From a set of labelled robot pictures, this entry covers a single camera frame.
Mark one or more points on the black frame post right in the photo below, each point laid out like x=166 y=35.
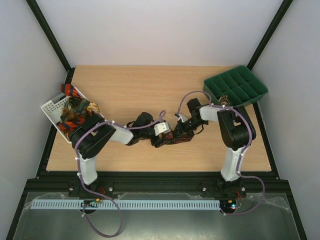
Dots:
x=276 y=20

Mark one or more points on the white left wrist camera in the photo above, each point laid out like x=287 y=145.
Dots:
x=161 y=128

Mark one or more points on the beige patterned tie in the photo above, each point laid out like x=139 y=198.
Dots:
x=93 y=108

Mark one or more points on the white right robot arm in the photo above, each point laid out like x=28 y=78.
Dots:
x=237 y=132

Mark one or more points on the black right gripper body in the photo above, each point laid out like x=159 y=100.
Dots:
x=182 y=127

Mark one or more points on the green compartment tray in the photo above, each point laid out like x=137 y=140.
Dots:
x=239 y=85

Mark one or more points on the black frame post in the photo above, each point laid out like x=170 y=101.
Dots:
x=276 y=20
x=43 y=23

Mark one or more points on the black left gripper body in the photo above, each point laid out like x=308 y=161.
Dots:
x=157 y=142

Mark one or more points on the red navy striped tie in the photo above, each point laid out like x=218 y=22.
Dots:
x=69 y=90

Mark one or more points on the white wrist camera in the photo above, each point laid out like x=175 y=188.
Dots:
x=161 y=128
x=181 y=117

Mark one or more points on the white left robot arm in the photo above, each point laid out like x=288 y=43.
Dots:
x=90 y=137

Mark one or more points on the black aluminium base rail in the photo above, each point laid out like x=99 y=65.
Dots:
x=205 y=184

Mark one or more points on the light blue cable duct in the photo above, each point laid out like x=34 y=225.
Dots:
x=73 y=204

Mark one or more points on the rolled tie in tray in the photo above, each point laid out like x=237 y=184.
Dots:
x=224 y=101

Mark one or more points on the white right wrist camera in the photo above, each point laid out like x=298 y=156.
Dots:
x=181 y=117

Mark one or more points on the green orange patterned tie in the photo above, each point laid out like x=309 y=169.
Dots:
x=73 y=114

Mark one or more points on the brown red patterned tie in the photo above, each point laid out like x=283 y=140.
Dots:
x=176 y=137

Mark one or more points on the black frame post left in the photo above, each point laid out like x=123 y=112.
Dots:
x=43 y=23

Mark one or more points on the white perforated plastic basket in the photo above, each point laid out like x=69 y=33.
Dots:
x=53 y=108

